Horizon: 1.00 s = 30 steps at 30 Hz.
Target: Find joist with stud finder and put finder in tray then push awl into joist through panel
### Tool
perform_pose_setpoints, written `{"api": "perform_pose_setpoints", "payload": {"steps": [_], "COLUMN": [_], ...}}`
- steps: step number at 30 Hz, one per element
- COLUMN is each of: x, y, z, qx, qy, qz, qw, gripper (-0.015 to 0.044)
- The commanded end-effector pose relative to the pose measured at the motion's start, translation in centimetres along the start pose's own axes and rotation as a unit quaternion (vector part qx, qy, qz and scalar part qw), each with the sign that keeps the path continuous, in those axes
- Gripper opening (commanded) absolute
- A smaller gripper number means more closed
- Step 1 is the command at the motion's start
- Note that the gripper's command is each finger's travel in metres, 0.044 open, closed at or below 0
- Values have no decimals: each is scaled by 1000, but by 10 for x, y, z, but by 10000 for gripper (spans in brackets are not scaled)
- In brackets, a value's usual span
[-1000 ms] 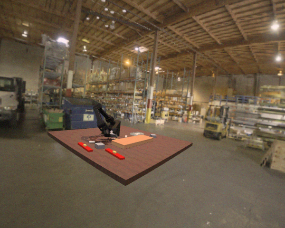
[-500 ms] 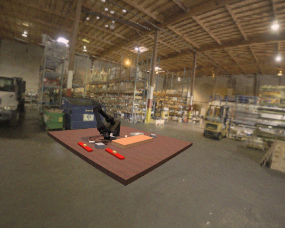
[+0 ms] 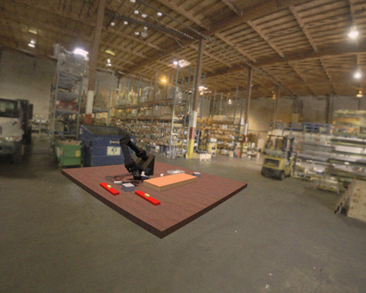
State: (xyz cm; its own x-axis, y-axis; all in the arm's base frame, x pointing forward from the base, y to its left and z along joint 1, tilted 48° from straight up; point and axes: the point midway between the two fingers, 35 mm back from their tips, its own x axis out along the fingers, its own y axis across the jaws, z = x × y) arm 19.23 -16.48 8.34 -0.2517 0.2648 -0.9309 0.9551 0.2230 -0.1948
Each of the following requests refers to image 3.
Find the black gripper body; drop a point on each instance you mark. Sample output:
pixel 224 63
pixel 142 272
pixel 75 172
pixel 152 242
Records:
pixel 147 170

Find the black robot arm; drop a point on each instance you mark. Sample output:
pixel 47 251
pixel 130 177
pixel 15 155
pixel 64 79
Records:
pixel 125 141

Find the red flat bar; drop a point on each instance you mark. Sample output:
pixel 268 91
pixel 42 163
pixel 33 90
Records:
pixel 147 197
pixel 109 189

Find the orange rectangular panel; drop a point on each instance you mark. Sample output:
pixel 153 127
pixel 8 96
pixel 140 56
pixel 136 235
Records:
pixel 167 182

